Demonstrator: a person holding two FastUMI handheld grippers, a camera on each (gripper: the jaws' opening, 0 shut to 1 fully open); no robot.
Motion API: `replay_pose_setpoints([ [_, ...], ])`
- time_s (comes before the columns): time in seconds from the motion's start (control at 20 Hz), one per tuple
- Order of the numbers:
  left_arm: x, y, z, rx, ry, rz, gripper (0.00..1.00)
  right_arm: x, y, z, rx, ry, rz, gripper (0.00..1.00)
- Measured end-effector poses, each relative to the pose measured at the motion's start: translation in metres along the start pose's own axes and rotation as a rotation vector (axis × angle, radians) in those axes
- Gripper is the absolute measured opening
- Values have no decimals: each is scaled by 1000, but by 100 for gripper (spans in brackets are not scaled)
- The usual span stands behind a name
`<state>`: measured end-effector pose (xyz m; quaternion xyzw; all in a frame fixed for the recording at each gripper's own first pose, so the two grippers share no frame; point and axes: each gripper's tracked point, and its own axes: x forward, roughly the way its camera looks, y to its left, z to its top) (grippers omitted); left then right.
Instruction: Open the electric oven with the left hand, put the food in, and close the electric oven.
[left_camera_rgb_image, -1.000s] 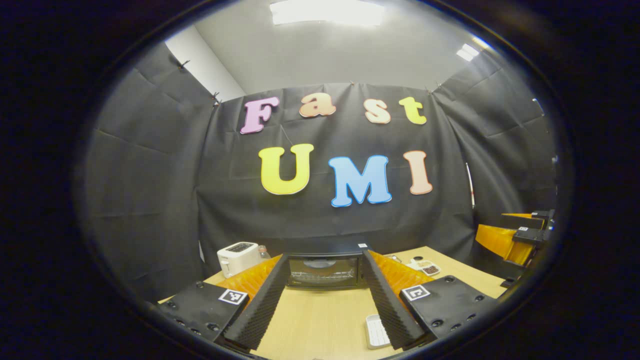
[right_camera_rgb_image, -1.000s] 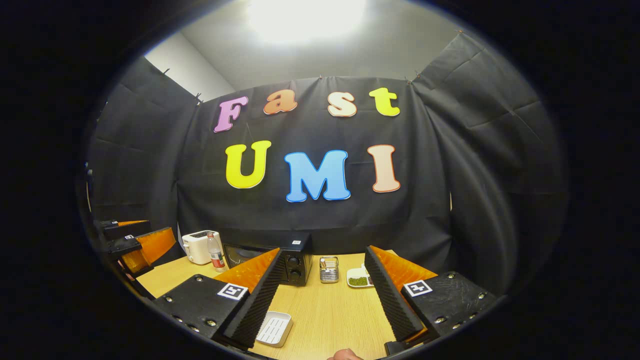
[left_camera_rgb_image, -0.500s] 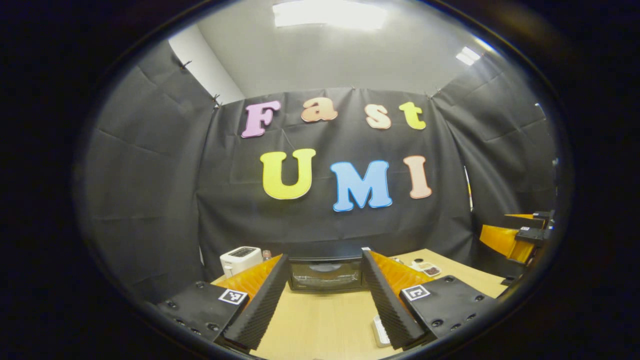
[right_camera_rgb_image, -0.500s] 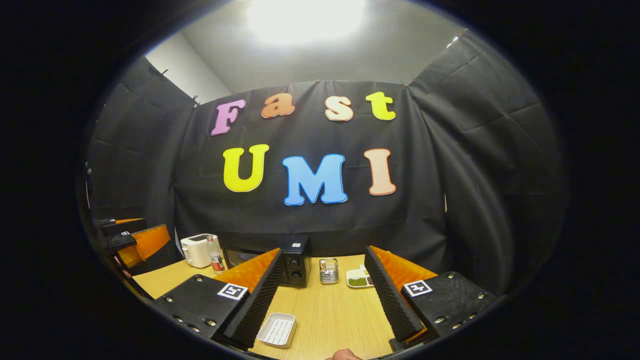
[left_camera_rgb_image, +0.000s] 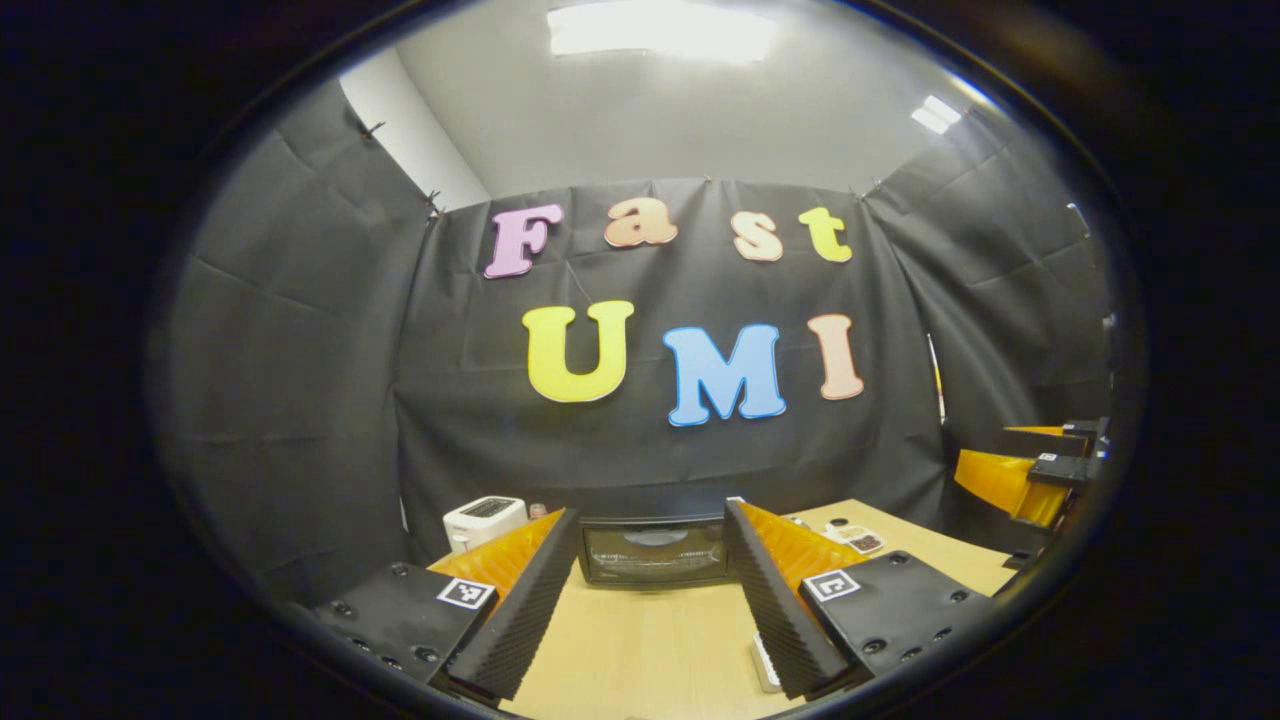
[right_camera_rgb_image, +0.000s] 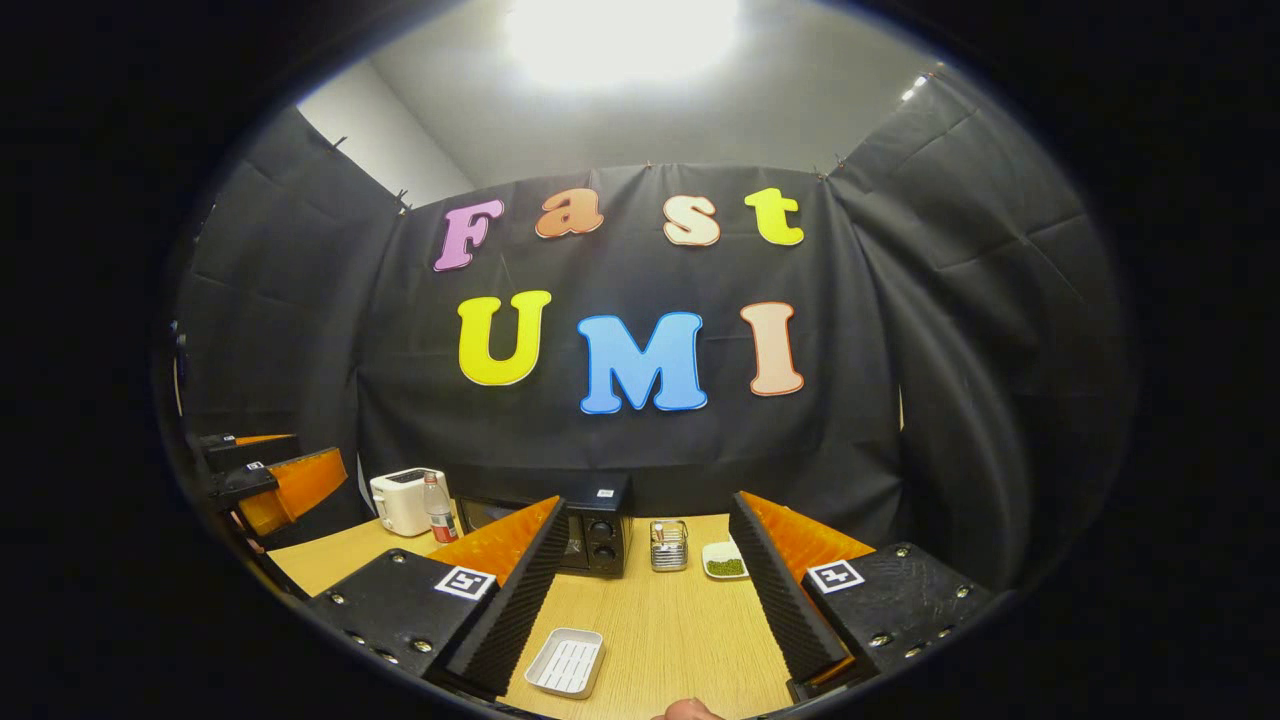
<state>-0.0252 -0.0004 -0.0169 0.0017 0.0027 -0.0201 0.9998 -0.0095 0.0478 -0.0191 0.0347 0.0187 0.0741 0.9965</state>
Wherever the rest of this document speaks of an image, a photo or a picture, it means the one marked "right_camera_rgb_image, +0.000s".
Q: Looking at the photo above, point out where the clear bottle with red label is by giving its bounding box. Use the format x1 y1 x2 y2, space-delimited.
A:
421 471 461 546

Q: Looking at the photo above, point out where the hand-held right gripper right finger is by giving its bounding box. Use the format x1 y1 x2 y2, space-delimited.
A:
727 489 997 703

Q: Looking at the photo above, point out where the white toaster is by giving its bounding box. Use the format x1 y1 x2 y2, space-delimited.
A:
369 466 452 539

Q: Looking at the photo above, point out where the large ceiling light panel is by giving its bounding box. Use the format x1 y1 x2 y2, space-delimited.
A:
504 0 743 89

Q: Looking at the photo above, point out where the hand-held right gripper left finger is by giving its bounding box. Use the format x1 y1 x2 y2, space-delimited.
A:
304 494 570 700

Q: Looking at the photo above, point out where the white rectangular tray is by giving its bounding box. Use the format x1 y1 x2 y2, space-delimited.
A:
523 626 606 700

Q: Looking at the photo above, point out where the white divided dish of beans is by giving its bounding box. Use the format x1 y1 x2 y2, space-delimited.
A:
700 539 752 582

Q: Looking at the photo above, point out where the black electric oven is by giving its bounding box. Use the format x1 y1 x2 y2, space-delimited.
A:
455 472 636 580

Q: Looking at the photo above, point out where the metal wire basket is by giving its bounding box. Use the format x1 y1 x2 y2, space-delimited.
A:
649 518 690 574

